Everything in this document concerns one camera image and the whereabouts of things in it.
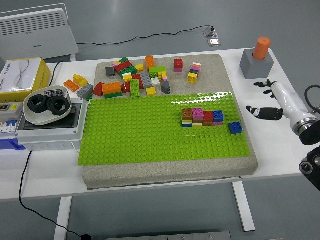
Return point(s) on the white plastic bowl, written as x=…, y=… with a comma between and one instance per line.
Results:
x=37, y=120

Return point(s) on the grey-brown mat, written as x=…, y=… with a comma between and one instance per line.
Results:
x=162, y=172

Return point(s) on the blue flat toy brick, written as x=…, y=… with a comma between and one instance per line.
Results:
x=187, y=125

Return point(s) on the lime flat long brick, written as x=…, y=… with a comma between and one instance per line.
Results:
x=135, y=88

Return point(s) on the dark green long brick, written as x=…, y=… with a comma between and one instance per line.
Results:
x=126, y=72

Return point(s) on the orange cylinder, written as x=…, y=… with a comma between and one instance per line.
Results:
x=261, y=47

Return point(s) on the small dark electronic component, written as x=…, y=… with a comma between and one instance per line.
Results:
x=53, y=93

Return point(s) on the dark grey toy brick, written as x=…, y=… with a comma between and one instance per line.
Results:
x=110, y=71

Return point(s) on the dark green small brick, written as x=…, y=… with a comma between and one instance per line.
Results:
x=89, y=97
x=123, y=60

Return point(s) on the grey push-button box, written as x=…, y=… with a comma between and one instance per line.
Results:
x=11, y=112

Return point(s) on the blue square toy brick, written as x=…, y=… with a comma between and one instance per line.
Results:
x=235, y=128
x=218, y=115

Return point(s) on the brown square toy brick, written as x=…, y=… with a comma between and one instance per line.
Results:
x=187, y=114

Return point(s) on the blue plastic bin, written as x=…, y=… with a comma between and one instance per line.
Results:
x=10, y=144

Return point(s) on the black toy brick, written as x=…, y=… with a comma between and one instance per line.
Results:
x=193, y=72

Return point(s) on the grey block holder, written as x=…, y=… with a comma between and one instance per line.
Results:
x=255, y=67

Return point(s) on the pink small toy brick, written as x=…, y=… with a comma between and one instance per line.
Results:
x=196, y=67
x=115, y=65
x=165, y=79

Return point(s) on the yellow flat toy brick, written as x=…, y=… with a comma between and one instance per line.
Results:
x=197, y=125

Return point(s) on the red long toy brick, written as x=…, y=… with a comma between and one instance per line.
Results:
x=123, y=66

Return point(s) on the red sloped toy brick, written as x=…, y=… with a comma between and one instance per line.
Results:
x=98, y=89

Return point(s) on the orange long toy brick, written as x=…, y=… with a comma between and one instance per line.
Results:
x=111, y=88

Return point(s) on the white small toy brick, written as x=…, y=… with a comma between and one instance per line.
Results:
x=197, y=64

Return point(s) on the yellow white toy brick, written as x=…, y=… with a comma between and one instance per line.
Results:
x=127, y=77

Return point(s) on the large black hex nut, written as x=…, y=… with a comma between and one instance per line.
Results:
x=50, y=106
x=43, y=107

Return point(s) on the metal floor plate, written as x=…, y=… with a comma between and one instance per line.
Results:
x=214, y=42

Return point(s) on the metal floor socket with plug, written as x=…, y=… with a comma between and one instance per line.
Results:
x=211, y=32

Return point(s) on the dark grey sloped brick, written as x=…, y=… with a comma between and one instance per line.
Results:
x=165, y=88

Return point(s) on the yellow square toy brick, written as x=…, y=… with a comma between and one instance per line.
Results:
x=192, y=78
x=151, y=91
x=139, y=68

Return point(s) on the light grey long toy brick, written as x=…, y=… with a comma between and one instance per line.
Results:
x=145, y=80

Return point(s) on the white blue circuit breaker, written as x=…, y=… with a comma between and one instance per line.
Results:
x=8, y=127

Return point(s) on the dark green flat brick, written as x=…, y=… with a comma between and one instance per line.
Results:
x=113, y=95

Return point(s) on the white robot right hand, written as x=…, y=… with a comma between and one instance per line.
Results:
x=287, y=102

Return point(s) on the lime long toy brick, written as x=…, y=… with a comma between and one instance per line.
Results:
x=157, y=70

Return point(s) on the grey electrical junction box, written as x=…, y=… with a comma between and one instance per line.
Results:
x=50, y=136

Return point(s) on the white table leg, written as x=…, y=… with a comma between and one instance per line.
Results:
x=243, y=207
x=62, y=217

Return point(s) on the red square toy brick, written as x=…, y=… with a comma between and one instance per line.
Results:
x=178, y=63
x=208, y=116

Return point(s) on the yellow small toy brick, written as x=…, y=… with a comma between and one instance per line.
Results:
x=117, y=62
x=163, y=75

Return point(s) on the yellow tissue box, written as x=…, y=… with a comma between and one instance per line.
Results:
x=15, y=75

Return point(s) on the white square toy brick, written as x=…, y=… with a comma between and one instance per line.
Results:
x=155, y=82

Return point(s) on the white panel heater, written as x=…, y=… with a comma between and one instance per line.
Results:
x=37, y=32

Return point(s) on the yellow curved toy brick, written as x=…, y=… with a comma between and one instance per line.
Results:
x=80, y=80

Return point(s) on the orange flat toy brick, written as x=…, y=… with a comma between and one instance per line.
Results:
x=71, y=85
x=207, y=124
x=197, y=121

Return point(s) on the pink flat toy brick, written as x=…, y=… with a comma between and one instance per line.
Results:
x=218, y=123

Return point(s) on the green studded baseplate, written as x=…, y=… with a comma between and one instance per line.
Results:
x=137, y=130

